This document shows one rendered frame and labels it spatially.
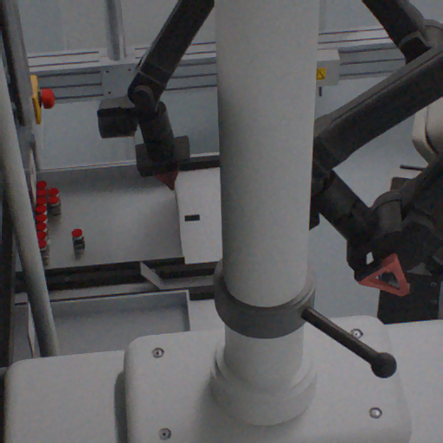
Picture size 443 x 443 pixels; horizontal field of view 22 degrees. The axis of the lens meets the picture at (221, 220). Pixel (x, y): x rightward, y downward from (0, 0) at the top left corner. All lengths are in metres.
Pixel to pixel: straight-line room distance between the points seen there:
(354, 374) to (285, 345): 0.12
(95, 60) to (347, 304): 0.95
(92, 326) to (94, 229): 0.24
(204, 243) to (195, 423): 1.13
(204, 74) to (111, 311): 1.23
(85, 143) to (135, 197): 1.47
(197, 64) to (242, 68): 2.36
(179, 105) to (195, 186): 1.56
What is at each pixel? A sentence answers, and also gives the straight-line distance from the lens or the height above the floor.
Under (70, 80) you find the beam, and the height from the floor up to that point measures 0.51.
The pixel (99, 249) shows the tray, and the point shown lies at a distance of 2.17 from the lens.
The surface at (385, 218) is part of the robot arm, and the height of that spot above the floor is 1.27.
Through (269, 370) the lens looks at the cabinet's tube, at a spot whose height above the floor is 1.65.
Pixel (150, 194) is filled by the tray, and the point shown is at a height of 0.88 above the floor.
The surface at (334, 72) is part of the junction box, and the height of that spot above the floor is 0.50.
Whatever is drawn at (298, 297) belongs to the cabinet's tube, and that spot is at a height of 1.74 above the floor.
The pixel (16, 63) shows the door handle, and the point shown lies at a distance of 1.53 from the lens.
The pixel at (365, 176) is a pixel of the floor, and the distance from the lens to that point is 3.59.
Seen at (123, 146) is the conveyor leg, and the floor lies 0.24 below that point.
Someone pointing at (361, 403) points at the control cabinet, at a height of 1.58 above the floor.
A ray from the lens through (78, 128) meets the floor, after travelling 3.78.
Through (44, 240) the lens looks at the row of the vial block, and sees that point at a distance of 2.14.
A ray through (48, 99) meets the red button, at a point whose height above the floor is 1.01.
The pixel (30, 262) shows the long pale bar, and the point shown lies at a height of 1.44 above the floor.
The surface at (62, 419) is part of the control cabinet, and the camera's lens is 1.12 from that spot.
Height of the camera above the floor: 2.46
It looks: 46 degrees down
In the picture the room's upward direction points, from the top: 2 degrees counter-clockwise
